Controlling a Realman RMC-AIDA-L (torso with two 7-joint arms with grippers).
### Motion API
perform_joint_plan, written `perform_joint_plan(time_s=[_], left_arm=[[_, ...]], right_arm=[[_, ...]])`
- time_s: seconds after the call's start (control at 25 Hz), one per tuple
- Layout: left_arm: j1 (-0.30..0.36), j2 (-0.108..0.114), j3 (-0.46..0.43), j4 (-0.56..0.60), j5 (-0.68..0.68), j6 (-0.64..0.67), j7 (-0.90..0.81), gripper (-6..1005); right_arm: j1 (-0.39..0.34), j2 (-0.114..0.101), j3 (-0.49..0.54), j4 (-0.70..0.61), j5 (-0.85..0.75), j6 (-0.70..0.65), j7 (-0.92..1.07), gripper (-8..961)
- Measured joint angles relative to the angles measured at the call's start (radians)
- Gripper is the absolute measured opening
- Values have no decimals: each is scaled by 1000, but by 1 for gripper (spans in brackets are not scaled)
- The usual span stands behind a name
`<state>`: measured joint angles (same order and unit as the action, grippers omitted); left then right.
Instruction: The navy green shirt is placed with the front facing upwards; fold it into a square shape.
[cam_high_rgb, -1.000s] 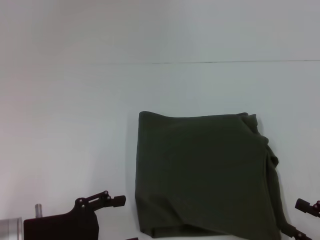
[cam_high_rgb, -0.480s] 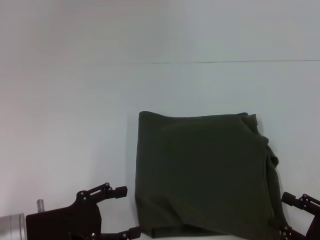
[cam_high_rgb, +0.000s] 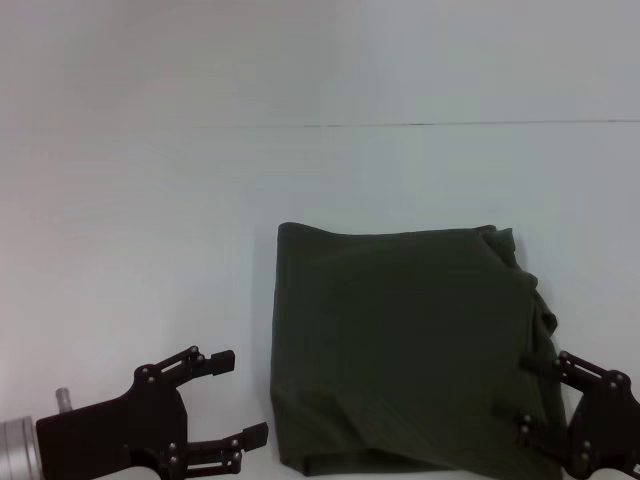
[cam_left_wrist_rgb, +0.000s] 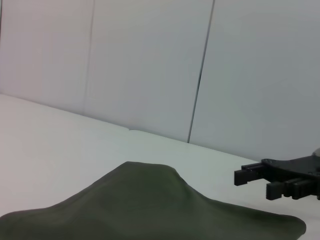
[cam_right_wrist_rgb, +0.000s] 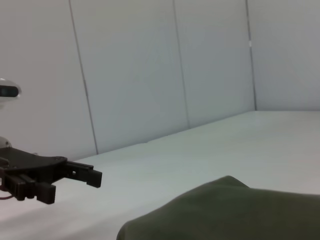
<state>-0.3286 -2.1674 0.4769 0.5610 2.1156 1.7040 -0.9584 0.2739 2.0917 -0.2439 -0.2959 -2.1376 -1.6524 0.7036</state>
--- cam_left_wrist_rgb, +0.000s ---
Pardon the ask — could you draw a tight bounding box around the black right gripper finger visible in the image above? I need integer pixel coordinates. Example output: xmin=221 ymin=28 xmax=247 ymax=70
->
xmin=233 ymin=163 xmax=269 ymax=187
xmin=265 ymin=178 xmax=320 ymax=201

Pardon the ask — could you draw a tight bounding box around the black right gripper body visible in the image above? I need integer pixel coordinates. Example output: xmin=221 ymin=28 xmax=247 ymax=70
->
xmin=260 ymin=154 xmax=320 ymax=185

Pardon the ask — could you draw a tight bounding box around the dark green FREE! t-shirt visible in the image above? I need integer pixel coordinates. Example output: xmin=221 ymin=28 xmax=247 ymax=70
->
xmin=0 ymin=160 xmax=133 ymax=240

